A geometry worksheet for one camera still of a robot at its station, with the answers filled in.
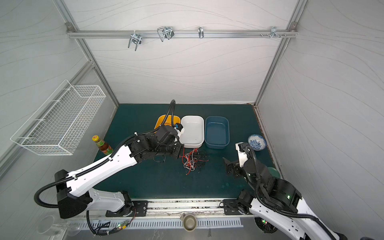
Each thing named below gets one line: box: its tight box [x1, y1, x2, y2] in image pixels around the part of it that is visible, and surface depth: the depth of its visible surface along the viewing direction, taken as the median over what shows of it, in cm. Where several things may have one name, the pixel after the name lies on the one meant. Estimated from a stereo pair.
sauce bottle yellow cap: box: [92, 135, 114, 156], surface depth 86 cm
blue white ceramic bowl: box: [248, 134, 267, 151], surface depth 98 cm
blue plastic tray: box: [204, 116, 230, 150], surface depth 103 cm
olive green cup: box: [180, 213, 198, 232], surface depth 70 cm
